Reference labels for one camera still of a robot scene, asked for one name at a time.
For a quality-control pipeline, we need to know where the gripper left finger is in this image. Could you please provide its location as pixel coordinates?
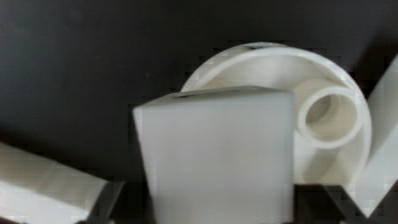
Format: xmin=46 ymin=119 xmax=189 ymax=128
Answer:
xmin=86 ymin=181 xmax=148 ymax=224

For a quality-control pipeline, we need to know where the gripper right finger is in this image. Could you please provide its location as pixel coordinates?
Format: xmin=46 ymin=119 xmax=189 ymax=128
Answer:
xmin=293 ymin=184 xmax=373 ymax=224

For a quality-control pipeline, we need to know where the white stool leg block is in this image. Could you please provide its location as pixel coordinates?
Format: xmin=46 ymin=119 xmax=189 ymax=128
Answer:
xmin=134 ymin=86 xmax=295 ymax=224

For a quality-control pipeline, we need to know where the white round stool seat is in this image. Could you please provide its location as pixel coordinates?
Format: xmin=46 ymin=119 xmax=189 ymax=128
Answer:
xmin=183 ymin=42 xmax=372 ymax=186

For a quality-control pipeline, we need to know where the white stool leg with tag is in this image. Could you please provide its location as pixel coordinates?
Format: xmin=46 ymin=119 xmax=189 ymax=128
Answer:
xmin=349 ymin=55 xmax=398 ymax=217

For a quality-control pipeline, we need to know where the white L-shaped obstacle wall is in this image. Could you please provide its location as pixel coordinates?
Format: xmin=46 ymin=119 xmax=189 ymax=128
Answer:
xmin=0 ymin=142 xmax=107 ymax=224

